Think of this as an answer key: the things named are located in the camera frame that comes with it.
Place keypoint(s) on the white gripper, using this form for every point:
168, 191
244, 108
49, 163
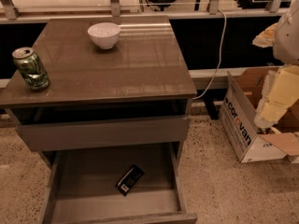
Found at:
288, 39

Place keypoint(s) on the black rxbar chocolate bar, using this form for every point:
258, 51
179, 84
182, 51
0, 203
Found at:
128, 180

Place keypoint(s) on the open middle drawer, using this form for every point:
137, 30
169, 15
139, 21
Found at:
82, 189

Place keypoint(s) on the closed top drawer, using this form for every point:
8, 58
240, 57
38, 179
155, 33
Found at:
104, 133

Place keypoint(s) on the metal window railing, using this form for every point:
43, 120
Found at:
12, 11

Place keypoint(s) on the corovan cardboard box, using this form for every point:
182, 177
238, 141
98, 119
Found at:
237, 116

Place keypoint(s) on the grey drawer cabinet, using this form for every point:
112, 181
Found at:
143, 76

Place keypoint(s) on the green soda can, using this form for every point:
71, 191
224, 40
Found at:
31, 68

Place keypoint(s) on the white ceramic bowl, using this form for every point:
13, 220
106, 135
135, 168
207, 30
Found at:
105, 35

